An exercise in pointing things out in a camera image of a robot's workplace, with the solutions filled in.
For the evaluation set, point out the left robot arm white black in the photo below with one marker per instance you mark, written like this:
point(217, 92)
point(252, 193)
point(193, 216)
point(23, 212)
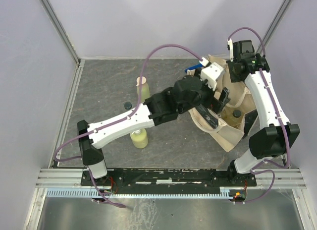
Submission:
point(162, 107)

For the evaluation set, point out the yellow green pump bottle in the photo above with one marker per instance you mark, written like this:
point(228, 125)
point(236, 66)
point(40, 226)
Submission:
point(139, 138)

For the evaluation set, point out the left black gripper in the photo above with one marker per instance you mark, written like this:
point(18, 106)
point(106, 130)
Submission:
point(213, 102)

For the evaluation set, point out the blue cloth behind bag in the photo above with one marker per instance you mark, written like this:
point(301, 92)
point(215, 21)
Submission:
point(193, 67)

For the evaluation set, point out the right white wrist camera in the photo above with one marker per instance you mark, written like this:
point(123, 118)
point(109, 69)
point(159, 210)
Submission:
point(230, 48)

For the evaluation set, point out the beige canvas tote bag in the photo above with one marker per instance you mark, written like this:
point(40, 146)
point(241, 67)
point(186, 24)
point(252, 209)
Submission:
point(240, 99)

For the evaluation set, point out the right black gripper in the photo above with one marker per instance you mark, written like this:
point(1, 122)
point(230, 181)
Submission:
point(234, 79)

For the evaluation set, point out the clear square bottle dark cap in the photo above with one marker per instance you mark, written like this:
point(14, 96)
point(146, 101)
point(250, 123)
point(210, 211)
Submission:
point(128, 105)

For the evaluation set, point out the aluminium frame post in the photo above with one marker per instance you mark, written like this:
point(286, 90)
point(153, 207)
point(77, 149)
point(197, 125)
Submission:
point(46, 4)
point(269, 14)

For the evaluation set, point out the aluminium front rail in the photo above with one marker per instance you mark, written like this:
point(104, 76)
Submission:
point(70, 178)

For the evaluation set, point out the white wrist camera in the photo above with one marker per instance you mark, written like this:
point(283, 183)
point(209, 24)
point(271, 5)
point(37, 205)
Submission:
point(230, 48)
point(211, 72)

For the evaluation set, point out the clear square bottle back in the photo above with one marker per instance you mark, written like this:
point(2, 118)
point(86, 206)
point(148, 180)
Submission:
point(232, 117)

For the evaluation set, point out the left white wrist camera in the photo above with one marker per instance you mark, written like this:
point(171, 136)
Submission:
point(211, 72)

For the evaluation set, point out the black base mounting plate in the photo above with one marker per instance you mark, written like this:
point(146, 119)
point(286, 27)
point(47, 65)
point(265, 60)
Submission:
point(118, 177)

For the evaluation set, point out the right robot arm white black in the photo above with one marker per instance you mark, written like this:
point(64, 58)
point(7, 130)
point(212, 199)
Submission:
point(277, 134)

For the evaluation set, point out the light blue cable duct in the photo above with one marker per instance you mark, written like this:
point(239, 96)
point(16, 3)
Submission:
point(160, 191)

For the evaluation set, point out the green bottle beige flip cap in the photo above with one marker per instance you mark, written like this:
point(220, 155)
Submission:
point(142, 88)

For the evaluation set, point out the right aluminium frame post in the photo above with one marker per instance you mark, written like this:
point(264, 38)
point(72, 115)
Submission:
point(269, 14)

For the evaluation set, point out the small circuit board red led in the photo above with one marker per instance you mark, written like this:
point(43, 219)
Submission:
point(239, 196)

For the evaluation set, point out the left aluminium frame post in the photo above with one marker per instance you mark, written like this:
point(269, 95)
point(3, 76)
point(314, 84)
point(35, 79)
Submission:
point(46, 4)

